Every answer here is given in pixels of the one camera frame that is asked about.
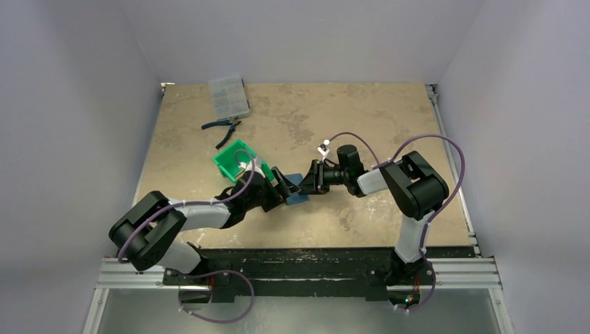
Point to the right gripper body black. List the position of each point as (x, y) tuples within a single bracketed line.
[(316, 175)]

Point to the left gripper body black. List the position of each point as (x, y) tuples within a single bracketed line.
[(268, 197)]

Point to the blue card holder wallet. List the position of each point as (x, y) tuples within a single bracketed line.
[(296, 197)]

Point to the green plastic bin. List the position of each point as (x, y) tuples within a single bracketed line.
[(228, 161)]

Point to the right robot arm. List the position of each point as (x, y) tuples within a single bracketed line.
[(417, 189)]

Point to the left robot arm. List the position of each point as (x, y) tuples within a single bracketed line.
[(147, 234)]

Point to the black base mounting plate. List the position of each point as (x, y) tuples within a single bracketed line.
[(365, 272)]

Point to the clear plastic organizer box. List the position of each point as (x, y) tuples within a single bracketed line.
[(229, 97)]

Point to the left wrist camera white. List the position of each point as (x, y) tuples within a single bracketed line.
[(259, 166)]

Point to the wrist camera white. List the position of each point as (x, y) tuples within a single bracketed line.
[(325, 150), (259, 166)]

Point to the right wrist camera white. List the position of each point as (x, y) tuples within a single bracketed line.
[(325, 150)]

